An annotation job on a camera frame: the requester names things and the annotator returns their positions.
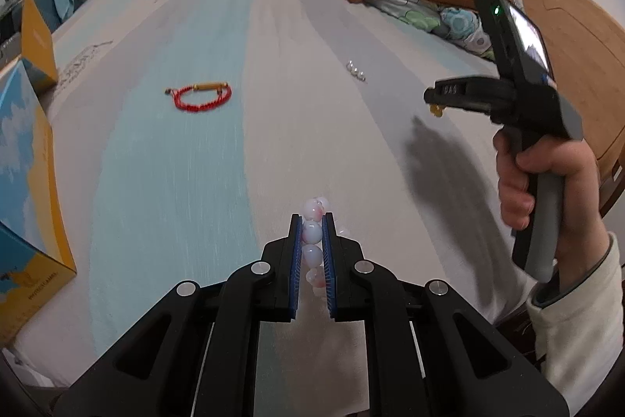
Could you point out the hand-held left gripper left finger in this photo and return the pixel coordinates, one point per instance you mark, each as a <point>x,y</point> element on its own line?
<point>294,265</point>

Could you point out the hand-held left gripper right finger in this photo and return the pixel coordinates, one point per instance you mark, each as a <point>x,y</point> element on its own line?
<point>328,265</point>

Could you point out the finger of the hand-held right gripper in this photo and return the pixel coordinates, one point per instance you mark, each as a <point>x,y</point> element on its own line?
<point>454,93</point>

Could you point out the blue yellow cardboard box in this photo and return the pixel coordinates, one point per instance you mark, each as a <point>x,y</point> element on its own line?
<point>24,182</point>

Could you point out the person's right hand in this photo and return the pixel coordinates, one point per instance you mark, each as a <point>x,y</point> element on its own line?
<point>583,212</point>

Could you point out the floral light pillow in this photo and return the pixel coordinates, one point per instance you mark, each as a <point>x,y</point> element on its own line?
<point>454,23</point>

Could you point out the wooden headboard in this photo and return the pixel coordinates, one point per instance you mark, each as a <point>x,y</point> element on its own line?
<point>586,55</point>

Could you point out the white pearl beads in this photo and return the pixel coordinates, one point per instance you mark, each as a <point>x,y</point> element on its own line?
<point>355,70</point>

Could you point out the striped bed sheet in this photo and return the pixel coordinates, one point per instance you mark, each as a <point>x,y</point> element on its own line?
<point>171,202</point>

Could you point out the dark wooden bed rail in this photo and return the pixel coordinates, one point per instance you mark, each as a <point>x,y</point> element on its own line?
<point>616,187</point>

